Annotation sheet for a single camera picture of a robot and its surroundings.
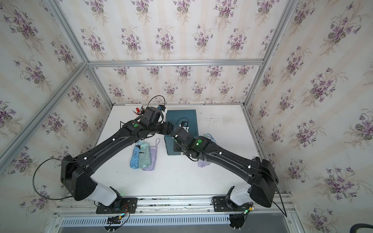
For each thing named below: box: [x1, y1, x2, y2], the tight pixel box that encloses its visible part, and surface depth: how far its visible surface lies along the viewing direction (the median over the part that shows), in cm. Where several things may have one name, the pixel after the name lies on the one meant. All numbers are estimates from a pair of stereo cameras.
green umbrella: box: [138, 141, 151, 168], surface depth 86 cm
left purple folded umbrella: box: [142, 137, 161, 172], surface depth 89 cm
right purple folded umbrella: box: [197, 158, 212, 168], surface depth 87 cm
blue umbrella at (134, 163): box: [129, 144, 141, 169], surface depth 86 cm
